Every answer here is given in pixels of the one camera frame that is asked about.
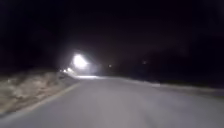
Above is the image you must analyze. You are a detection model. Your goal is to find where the bright street lamp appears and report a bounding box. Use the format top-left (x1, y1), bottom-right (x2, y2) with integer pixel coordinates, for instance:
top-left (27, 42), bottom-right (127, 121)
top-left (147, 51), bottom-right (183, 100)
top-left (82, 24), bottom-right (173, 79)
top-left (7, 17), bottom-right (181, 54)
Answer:
top-left (71, 53), bottom-right (90, 70)

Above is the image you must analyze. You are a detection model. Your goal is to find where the dark roadside verge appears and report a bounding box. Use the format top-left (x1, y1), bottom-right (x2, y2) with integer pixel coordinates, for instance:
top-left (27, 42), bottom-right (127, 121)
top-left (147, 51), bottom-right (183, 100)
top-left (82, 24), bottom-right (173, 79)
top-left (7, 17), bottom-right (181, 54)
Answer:
top-left (109, 73), bottom-right (224, 94)

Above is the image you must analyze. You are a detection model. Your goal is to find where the grey asphalt road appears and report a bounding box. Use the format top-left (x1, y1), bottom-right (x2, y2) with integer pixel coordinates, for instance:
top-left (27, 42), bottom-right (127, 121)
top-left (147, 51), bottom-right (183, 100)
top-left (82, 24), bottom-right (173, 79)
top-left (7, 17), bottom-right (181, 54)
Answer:
top-left (0, 75), bottom-right (224, 128)

